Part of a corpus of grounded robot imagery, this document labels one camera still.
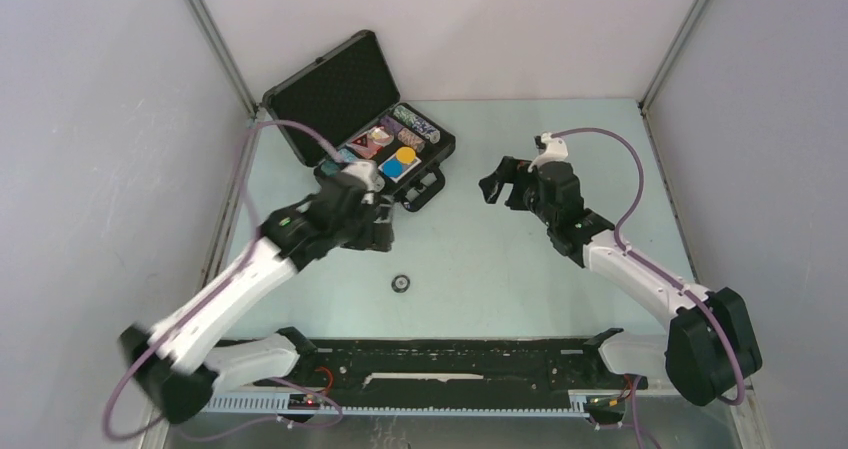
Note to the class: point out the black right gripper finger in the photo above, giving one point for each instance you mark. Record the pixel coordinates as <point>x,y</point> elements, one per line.
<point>510,167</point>
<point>492,185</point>

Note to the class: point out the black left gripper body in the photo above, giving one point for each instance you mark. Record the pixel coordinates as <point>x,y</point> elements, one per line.
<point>367,235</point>

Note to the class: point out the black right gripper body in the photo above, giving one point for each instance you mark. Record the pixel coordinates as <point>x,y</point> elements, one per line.
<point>524,194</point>

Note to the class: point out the blue poker chip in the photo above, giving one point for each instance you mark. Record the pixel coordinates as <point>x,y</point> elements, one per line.
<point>400,283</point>

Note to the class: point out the blue round button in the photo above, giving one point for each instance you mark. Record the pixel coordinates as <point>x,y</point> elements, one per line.
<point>392,168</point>

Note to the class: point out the blue playing card deck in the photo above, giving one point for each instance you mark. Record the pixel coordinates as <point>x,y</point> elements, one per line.
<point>407,169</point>

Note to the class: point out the yellow round button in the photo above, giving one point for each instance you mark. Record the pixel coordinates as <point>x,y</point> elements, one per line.
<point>406,155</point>

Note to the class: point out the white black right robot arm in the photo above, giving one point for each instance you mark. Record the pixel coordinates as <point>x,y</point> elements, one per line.
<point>709,344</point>

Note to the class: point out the black poker set case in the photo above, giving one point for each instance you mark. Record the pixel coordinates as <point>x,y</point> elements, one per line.
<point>343,94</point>

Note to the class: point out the light blue grey chip row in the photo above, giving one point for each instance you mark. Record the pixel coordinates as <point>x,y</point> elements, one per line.
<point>348,156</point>

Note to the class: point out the all in triangle token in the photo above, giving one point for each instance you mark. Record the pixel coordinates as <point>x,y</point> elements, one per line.
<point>362,146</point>

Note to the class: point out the clear round dealer button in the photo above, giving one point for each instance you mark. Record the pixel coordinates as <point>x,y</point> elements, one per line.
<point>380,136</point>

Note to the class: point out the purple orange chip row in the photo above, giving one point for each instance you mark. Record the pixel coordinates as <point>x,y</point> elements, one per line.
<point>405,135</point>

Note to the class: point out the green blue chip row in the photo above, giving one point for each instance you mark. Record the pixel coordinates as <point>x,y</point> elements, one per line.
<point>417,122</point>

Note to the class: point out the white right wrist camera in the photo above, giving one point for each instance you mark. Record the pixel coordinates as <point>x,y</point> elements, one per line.
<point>551,149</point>

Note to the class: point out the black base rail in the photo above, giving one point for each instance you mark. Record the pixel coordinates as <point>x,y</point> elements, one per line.
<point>472,376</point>

